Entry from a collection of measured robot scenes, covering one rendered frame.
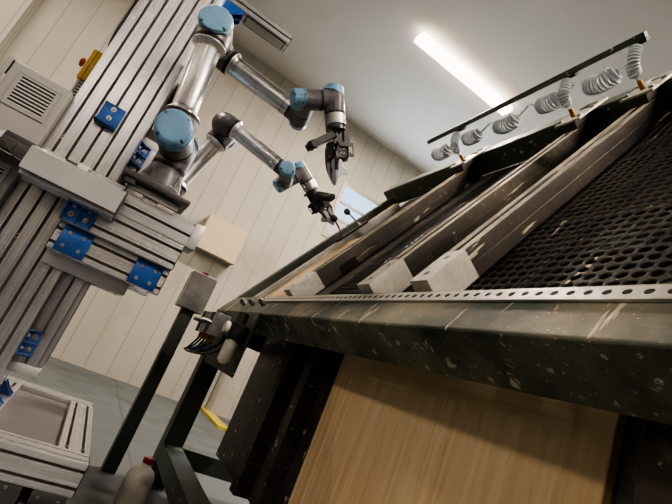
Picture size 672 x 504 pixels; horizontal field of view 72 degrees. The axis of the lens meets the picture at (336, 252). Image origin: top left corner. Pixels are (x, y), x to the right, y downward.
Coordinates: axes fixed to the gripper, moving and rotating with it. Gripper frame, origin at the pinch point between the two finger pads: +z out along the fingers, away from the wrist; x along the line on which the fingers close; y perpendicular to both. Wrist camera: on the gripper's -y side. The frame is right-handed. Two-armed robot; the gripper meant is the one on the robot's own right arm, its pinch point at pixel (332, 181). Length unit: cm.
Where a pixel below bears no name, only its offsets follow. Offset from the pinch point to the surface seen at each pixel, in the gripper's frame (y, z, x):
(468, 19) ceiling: 205, -184, 134
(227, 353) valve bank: -34, 58, 19
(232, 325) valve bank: -33, 49, 19
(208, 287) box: -28, 34, 80
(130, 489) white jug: -65, 103, 38
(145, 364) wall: -35, 104, 368
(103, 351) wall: -72, 88, 367
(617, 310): -19, 42, -109
